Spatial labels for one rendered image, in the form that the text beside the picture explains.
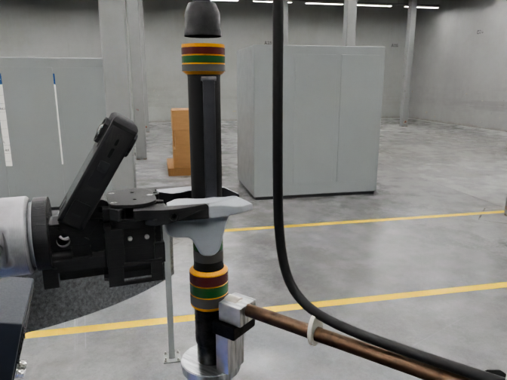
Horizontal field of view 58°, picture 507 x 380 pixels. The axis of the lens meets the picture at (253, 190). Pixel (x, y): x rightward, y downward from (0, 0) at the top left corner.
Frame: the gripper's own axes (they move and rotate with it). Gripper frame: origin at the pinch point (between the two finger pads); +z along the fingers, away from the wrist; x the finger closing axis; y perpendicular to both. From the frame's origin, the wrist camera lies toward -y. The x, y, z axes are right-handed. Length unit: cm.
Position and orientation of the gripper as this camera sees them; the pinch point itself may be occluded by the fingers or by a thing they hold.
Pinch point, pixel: (233, 195)
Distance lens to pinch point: 50.0
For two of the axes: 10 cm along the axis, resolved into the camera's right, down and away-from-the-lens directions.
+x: 3.4, 2.2, -9.1
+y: 0.0, 9.7, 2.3
